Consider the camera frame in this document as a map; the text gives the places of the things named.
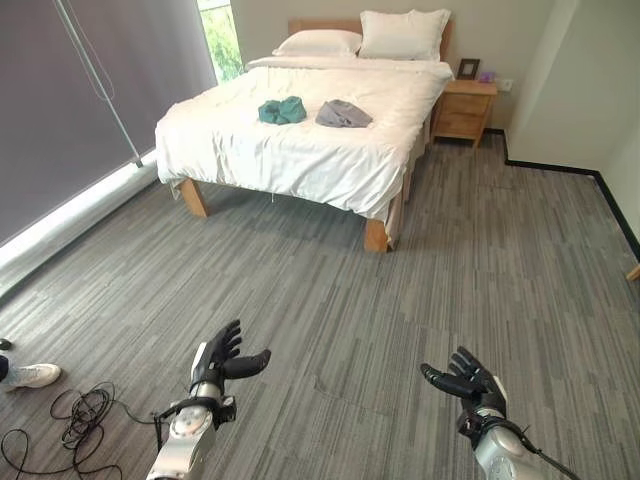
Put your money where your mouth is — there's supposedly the wooden nightstand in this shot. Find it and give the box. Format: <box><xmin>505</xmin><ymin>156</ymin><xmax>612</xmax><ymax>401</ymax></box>
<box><xmin>430</xmin><ymin>78</ymin><xmax>499</xmax><ymax>149</ymax></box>

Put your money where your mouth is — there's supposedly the wooden bed frame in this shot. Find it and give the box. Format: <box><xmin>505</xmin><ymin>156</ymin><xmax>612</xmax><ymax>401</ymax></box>
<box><xmin>178</xmin><ymin>18</ymin><xmax>455</xmax><ymax>253</ymax></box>

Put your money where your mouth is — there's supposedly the upright white pillow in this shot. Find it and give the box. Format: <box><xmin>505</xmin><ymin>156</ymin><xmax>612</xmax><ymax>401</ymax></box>
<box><xmin>358</xmin><ymin>8</ymin><xmax>453</xmax><ymax>63</ymax></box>

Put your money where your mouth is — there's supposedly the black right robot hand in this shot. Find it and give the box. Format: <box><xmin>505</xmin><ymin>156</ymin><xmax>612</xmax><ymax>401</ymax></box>
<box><xmin>419</xmin><ymin>345</ymin><xmax>509</xmax><ymax>419</ymax></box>

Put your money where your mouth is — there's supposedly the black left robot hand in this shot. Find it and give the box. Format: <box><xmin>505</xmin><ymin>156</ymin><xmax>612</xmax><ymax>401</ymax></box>
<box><xmin>189</xmin><ymin>319</ymin><xmax>273</xmax><ymax>387</ymax></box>

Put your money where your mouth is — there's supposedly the white duvet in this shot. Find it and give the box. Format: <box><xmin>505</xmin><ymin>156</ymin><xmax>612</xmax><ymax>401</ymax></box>
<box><xmin>153</xmin><ymin>55</ymin><xmax>455</xmax><ymax>221</ymax></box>

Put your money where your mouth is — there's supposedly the grey crumpled garment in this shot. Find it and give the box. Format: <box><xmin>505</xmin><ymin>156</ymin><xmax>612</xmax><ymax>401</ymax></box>
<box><xmin>314</xmin><ymin>99</ymin><xmax>376</xmax><ymax>129</ymax></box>

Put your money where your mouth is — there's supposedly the flat white pillow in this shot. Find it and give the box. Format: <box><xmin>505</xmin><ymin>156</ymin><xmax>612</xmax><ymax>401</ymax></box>
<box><xmin>271</xmin><ymin>29</ymin><xmax>363</xmax><ymax>58</ymax></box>

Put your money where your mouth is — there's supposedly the white blind pull cord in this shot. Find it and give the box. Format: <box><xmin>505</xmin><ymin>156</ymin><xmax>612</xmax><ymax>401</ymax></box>
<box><xmin>52</xmin><ymin>0</ymin><xmax>146</xmax><ymax>169</ymax></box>

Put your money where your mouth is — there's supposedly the teal crumpled garment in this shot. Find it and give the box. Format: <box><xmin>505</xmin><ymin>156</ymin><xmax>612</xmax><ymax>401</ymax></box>
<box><xmin>257</xmin><ymin>96</ymin><xmax>308</xmax><ymax>126</ymax></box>

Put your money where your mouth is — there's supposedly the window with greenery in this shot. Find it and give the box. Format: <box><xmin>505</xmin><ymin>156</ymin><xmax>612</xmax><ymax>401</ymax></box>
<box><xmin>196</xmin><ymin>0</ymin><xmax>245</xmax><ymax>85</ymax></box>

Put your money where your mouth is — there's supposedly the person's foot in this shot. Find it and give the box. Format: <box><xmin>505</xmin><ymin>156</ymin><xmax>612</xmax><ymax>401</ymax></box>
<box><xmin>0</xmin><ymin>338</ymin><xmax>63</xmax><ymax>393</ymax></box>

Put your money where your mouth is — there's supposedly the black cable bundle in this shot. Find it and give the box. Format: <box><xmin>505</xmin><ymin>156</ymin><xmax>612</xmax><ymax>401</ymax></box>
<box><xmin>0</xmin><ymin>381</ymin><xmax>161</xmax><ymax>480</ymax></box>

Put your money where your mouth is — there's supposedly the grey roller blind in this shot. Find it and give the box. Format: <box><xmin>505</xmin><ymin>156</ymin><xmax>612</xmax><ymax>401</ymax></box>
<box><xmin>0</xmin><ymin>0</ymin><xmax>219</xmax><ymax>248</ymax></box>

